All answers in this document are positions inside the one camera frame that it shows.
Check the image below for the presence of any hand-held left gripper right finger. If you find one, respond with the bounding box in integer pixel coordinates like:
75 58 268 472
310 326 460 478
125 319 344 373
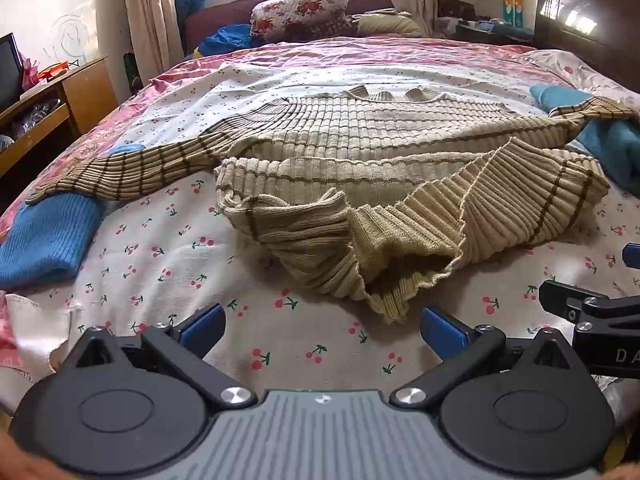
390 306 596 411

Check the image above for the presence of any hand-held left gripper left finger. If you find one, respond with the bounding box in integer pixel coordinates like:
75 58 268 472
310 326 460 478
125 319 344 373
52 304 258 408

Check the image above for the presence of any beige striped ribbed sweater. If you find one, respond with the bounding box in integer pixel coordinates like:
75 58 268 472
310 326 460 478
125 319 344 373
25 85 638 325

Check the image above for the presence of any teal knit cloth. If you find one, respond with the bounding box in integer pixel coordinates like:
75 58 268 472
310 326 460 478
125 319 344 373
529 84 640 197

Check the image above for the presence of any blue knit sweater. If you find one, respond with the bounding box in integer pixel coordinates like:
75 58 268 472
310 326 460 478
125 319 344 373
0 143 147 292

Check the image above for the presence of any dark wooden headboard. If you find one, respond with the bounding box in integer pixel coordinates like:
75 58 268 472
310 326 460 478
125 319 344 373
533 0 640 97

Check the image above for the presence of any wooden desk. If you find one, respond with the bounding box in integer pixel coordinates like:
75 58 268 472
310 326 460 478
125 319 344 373
0 55 120 177

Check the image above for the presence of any clear plastic bag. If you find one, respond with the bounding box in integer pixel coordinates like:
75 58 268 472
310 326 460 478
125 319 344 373
9 99 64 142

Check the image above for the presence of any pink floral quilt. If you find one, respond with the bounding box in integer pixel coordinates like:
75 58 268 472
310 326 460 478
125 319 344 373
0 35 640 391

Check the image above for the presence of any dark nightstand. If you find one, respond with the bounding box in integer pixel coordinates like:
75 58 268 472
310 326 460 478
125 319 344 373
436 0 537 50

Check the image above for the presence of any yellow and teal bottle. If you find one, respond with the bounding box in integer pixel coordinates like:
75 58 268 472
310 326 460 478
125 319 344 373
501 0 524 27

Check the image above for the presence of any orange box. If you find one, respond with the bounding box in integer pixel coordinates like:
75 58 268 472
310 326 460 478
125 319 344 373
39 61 72 82

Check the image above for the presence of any pink plastic bag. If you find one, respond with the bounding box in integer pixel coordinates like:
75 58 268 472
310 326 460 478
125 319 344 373
21 56 42 92

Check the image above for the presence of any olive green pillow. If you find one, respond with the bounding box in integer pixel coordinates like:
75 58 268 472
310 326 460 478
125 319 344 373
350 10 427 39

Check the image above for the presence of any beige curtain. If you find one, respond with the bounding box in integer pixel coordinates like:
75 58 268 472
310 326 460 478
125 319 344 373
121 0 187 94

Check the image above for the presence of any black television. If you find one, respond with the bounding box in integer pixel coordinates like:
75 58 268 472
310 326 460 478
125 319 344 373
0 32 24 112

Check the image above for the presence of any blue plastic bag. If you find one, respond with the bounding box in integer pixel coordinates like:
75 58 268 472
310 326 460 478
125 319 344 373
174 0 207 22

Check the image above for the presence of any checked folded blanket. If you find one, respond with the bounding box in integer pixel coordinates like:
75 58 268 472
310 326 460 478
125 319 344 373
307 17 362 37

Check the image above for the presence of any rolled red floral quilt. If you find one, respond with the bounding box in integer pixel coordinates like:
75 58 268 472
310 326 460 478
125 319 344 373
249 0 351 42

